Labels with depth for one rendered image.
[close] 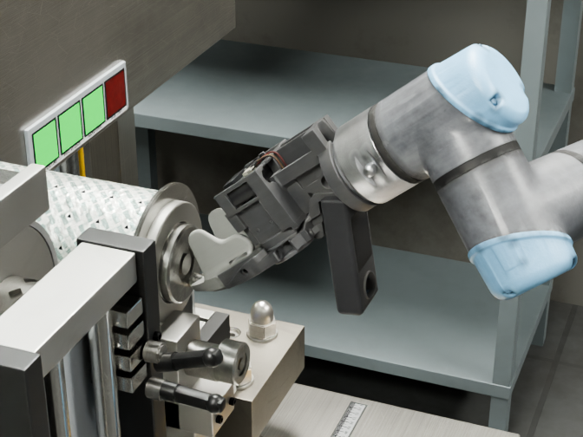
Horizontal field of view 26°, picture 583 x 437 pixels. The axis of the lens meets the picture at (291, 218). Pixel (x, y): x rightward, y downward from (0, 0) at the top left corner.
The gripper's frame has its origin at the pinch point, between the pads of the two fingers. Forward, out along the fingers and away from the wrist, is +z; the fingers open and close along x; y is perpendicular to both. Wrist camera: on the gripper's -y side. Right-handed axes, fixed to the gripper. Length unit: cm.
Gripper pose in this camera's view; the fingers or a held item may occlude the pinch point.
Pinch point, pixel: (212, 283)
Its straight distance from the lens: 118.6
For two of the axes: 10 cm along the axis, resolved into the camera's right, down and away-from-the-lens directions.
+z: -7.2, 4.4, 5.4
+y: -6.0, -7.9, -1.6
